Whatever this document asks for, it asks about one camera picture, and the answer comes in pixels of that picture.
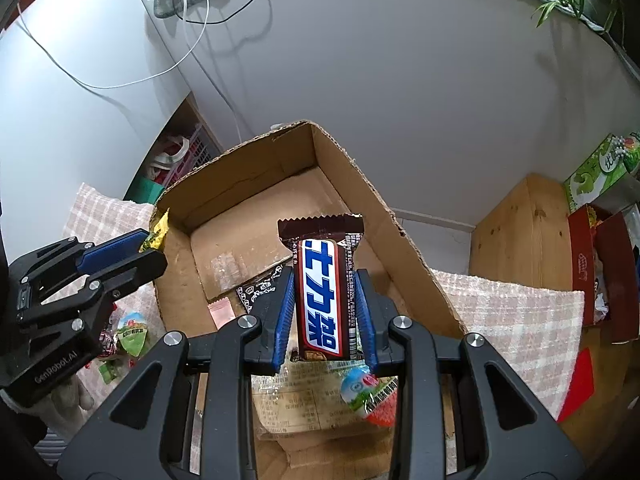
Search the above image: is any potted spider plant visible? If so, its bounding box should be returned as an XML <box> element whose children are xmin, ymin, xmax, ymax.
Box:
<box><xmin>531</xmin><ymin>0</ymin><xmax>628</xmax><ymax>48</ymax></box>

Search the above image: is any plastic storage basket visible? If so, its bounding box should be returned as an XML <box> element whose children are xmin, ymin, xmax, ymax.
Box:
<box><xmin>165</xmin><ymin>122</ymin><xmax>221</xmax><ymax>186</ymax></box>

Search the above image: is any red jelly cup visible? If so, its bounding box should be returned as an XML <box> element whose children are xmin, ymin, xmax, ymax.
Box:
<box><xmin>340</xmin><ymin>366</ymin><xmax>399</xmax><ymax>427</ymax></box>

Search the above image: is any white and red bag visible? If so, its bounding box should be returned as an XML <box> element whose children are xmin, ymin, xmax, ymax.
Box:
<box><xmin>147</xmin><ymin>135</ymin><xmax>191</xmax><ymax>171</ymax></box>

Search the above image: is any black patterned packet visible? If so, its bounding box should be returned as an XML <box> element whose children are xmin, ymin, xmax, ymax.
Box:
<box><xmin>235</xmin><ymin>266</ymin><xmax>296</xmax><ymax>318</ymax></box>

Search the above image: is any green carton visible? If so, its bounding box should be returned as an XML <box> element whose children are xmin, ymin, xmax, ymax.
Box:
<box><xmin>564</xmin><ymin>132</ymin><xmax>640</xmax><ymax>213</ymax></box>

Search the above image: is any person's left hand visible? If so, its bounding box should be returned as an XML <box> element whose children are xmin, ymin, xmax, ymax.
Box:
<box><xmin>47</xmin><ymin>375</ymin><xmax>96</xmax><ymax>438</ymax></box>

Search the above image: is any yellow snack packet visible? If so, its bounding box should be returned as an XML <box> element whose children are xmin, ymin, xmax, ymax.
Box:
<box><xmin>138</xmin><ymin>209</ymin><xmax>171</xmax><ymax>253</ymax></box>

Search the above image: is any green lid jelly cup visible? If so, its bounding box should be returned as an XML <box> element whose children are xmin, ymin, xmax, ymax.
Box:
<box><xmin>114</xmin><ymin>310</ymin><xmax>151</xmax><ymax>358</ymax></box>

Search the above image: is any red paper sheet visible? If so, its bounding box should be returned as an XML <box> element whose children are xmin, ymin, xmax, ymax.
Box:
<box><xmin>555</xmin><ymin>347</ymin><xmax>593</xmax><ymax>423</ymax></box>

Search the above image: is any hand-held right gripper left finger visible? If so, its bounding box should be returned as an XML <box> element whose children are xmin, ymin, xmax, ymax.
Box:
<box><xmin>57</xmin><ymin>270</ymin><xmax>297</xmax><ymax>480</ymax></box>

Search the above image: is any green flat object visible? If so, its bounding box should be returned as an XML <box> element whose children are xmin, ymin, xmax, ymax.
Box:
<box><xmin>122</xmin><ymin>175</ymin><xmax>166</xmax><ymax>206</ymax></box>

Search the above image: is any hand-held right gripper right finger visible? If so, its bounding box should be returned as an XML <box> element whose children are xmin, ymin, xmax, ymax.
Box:
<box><xmin>356</xmin><ymin>269</ymin><xmax>586</xmax><ymax>480</ymax></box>

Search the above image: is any red cardboard box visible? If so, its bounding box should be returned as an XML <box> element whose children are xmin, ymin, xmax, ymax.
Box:
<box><xmin>567</xmin><ymin>204</ymin><xmax>640</xmax><ymax>345</ymax></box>

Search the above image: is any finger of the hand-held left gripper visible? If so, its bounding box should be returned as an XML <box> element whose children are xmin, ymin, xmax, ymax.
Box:
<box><xmin>10</xmin><ymin>227</ymin><xmax>151</xmax><ymax>287</ymax></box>
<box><xmin>85</xmin><ymin>249</ymin><xmax>169</xmax><ymax>307</ymax></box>

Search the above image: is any pink checked tablecloth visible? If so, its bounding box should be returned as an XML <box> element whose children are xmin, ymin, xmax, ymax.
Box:
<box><xmin>45</xmin><ymin>182</ymin><xmax>586</xmax><ymax>426</ymax></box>

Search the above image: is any brown chocolate bar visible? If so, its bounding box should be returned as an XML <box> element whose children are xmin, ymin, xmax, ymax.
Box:
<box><xmin>277</xmin><ymin>212</ymin><xmax>365</xmax><ymax>363</ymax></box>

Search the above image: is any clear cake packet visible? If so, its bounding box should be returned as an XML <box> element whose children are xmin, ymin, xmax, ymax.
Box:
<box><xmin>250</xmin><ymin>360</ymin><xmax>396</xmax><ymax>441</ymax></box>

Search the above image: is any pink small packet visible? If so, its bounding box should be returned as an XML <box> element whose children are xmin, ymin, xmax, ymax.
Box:
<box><xmin>207</xmin><ymin>299</ymin><xmax>236</xmax><ymax>332</ymax></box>

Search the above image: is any white cable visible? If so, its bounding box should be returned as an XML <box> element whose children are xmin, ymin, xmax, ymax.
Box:
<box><xmin>17</xmin><ymin>0</ymin><xmax>208</xmax><ymax>90</ymax></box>

